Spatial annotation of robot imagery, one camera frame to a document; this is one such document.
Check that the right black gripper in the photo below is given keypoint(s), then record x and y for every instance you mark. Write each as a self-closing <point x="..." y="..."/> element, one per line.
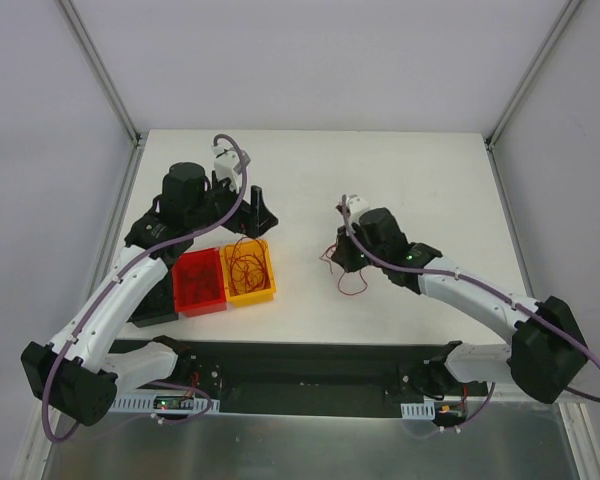
<point x="348" y="248"/>

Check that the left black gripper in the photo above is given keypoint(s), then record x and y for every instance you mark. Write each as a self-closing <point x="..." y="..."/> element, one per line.
<point x="241" y="211"/>

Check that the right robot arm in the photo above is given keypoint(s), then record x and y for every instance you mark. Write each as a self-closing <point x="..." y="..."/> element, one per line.
<point x="541" y="343"/>

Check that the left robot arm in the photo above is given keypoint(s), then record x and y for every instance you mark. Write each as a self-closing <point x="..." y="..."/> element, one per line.
<point x="75" y="372"/>

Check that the yellow plastic bin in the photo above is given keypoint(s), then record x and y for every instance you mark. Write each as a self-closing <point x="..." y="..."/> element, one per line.
<point x="248" y="273"/>

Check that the red plastic bin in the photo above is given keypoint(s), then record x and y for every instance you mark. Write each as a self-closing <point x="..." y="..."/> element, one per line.
<point x="198" y="283"/>

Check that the black plastic bin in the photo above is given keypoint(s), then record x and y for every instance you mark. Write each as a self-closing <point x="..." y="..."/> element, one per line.
<point x="157" y="307"/>

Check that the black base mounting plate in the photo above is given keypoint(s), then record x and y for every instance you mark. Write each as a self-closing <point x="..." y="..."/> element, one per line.
<point x="357" y="381"/>

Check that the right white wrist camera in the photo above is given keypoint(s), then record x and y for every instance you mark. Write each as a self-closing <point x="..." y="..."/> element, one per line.
<point x="352" y="207"/>

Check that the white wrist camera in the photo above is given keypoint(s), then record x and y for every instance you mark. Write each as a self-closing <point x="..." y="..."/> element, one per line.
<point x="352" y="207"/>
<point x="229" y="165"/>

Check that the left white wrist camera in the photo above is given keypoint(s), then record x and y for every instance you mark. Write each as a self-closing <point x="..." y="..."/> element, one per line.
<point x="229" y="165"/>

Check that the left aluminium frame post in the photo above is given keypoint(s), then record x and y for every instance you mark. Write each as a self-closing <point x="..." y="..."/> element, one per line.
<point x="86" y="45"/>

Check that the aluminium frame post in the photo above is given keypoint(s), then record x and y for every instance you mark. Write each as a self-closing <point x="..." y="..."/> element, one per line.
<point x="548" y="45"/>
<point x="86" y="45"/>

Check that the right aluminium frame post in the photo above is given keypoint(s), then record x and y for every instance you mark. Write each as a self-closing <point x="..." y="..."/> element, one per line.
<point x="548" y="45"/>

